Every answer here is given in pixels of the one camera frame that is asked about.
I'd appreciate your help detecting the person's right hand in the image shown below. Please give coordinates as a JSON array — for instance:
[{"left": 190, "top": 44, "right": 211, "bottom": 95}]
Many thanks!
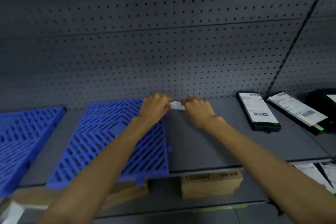
[{"left": 180, "top": 96, "right": 224, "bottom": 130}]

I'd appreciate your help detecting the blue plastic grid mat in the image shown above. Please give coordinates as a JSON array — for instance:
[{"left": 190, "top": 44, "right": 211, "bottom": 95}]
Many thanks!
[
  {"left": 0, "top": 106, "right": 67, "bottom": 197},
  {"left": 46, "top": 98, "right": 173, "bottom": 190}
]

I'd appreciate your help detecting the plain brown cardboard box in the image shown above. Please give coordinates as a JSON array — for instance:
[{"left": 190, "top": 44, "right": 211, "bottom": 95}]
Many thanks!
[{"left": 101, "top": 180, "right": 149, "bottom": 210}]

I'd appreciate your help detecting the person's right forearm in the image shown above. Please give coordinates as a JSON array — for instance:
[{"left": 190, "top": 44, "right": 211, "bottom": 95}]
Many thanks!
[{"left": 206, "top": 116, "right": 336, "bottom": 224}]

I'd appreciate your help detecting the person's left forearm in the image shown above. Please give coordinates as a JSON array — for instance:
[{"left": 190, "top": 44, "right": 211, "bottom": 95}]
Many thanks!
[{"left": 36, "top": 115, "right": 165, "bottom": 224}]

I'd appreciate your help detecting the brown cardboard box black print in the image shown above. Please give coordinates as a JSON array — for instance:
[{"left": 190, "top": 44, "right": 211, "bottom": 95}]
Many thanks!
[{"left": 180, "top": 170, "right": 244, "bottom": 200}]

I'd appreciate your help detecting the person's left hand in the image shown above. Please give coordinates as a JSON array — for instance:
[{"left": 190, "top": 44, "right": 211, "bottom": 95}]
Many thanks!
[{"left": 138, "top": 93, "right": 174, "bottom": 127}]

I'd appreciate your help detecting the grey pegboard shelving unit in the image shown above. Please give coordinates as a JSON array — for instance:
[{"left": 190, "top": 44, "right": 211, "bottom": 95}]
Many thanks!
[{"left": 0, "top": 0, "right": 336, "bottom": 224}]

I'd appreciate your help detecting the white paper label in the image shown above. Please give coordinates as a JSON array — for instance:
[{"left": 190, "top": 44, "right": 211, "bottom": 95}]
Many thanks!
[{"left": 168, "top": 101, "right": 186, "bottom": 111}]

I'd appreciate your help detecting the black bag package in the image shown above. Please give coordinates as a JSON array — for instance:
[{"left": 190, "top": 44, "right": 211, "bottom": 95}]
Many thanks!
[{"left": 307, "top": 89, "right": 336, "bottom": 134}]

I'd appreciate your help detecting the brown padded envelope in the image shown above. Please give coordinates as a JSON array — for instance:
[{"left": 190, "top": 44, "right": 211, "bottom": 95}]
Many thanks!
[{"left": 10, "top": 187, "right": 68, "bottom": 210}]

